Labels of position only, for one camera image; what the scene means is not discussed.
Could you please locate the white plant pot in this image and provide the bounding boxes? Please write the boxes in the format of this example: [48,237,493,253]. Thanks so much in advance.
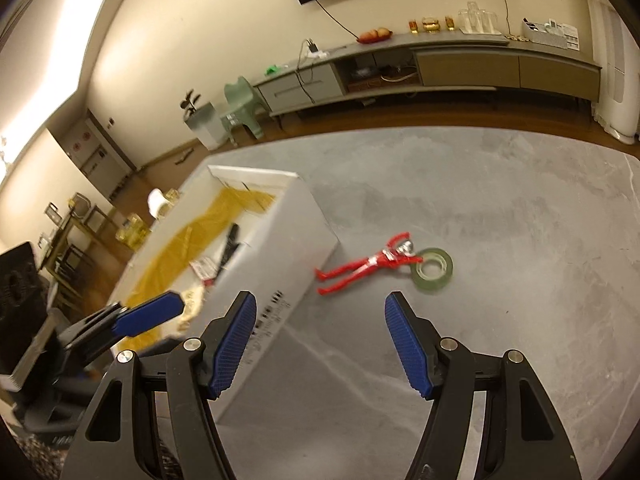
[182,101,231,151]

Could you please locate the white cardboard box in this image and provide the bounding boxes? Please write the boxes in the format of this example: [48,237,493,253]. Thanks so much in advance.
[107,164,342,426]

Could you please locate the green child chair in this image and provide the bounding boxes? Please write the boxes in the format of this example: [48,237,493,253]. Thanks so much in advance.
[222,76,266,142]

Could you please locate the red toy figure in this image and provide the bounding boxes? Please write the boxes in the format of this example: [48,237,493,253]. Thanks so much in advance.
[315,231,425,297]

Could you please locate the long grey tv cabinet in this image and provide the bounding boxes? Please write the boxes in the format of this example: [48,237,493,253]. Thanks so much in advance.
[252,35,603,118]

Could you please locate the white standing air conditioner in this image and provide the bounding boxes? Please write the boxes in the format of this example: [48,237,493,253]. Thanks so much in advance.
[587,0,640,143]

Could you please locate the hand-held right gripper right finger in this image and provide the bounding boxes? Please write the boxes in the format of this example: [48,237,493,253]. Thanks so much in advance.
[384,291,583,480]

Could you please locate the white organizer tray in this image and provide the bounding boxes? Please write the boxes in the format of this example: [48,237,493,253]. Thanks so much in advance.
[522,17,581,51]

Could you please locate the green tape roll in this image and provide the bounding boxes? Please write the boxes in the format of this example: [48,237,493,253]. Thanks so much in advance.
[411,247,455,293]

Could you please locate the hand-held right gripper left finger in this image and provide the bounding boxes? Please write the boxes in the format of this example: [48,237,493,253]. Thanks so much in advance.
[60,290,258,480]

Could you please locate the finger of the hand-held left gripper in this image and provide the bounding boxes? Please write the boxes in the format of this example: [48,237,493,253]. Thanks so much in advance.
[57,291,186,366]

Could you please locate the gold metal rack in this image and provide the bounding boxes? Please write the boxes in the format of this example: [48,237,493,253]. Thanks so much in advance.
[39,192,132,306]

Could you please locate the group of clear glasses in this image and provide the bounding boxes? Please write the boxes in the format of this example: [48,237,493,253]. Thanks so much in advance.
[457,2,501,35]

